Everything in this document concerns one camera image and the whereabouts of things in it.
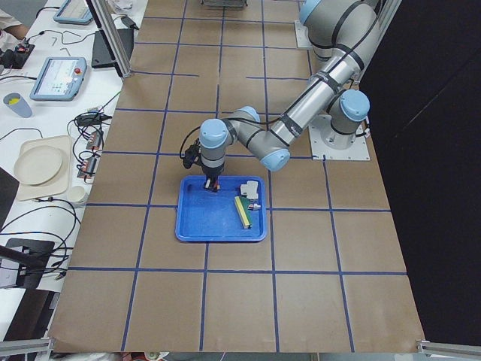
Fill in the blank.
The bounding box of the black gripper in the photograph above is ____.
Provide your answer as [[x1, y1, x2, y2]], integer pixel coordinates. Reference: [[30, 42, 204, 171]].
[[204, 172, 220, 191]]

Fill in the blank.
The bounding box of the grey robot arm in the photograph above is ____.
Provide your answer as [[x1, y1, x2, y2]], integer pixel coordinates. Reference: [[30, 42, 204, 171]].
[[196, 1, 380, 191]]

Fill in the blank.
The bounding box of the blue plastic tray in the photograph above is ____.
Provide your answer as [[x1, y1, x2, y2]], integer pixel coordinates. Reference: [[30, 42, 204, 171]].
[[175, 175, 268, 243]]

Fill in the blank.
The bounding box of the green yellow terminal block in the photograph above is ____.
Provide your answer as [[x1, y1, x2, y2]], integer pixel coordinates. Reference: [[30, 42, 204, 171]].
[[234, 196, 253, 229]]

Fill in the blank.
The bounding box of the white circuit breaker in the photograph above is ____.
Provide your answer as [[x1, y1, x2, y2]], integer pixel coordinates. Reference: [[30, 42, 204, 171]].
[[240, 180, 259, 202]]

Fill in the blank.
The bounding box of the small relay module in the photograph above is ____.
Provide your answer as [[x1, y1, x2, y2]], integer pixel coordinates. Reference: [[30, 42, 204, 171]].
[[86, 129, 103, 150], [77, 156, 98, 180]]

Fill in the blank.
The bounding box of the white paper cup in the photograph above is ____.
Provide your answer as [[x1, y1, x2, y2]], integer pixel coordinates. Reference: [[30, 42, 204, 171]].
[[67, 186, 89, 207]]

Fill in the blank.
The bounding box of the beige square tray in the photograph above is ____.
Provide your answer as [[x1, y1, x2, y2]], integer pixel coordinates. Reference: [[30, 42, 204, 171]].
[[16, 135, 72, 201]]

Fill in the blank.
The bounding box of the black laptop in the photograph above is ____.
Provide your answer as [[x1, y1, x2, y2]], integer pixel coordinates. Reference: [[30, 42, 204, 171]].
[[91, 28, 135, 69]]

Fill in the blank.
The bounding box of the beige round plate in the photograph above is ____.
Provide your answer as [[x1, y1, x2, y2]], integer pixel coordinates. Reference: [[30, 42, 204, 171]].
[[14, 145, 62, 185]]

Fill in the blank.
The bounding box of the near teach pendant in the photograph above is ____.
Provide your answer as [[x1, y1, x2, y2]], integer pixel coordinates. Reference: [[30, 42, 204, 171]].
[[29, 56, 87, 102]]

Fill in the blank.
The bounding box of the teach pendant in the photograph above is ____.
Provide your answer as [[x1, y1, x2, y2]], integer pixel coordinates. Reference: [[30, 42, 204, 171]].
[[53, 0, 93, 26], [29, 56, 87, 102]]

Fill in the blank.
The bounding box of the black device on stand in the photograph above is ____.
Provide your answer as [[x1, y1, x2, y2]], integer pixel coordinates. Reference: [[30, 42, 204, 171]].
[[1, 238, 55, 290]]

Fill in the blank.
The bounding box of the grey cup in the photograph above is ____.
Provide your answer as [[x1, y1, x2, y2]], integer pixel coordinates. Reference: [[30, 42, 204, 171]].
[[3, 93, 33, 118]]

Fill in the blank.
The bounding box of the far teach pendant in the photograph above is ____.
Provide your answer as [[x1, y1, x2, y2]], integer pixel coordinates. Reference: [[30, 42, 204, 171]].
[[53, 0, 93, 26]]

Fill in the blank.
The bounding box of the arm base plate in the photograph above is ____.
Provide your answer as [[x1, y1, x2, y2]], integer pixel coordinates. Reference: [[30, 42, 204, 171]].
[[294, 20, 313, 50], [308, 114, 371, 161]]

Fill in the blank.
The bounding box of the aluminium frame post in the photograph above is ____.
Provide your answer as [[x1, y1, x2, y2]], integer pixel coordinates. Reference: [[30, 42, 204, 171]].
[[86, 0, 132, 78]]

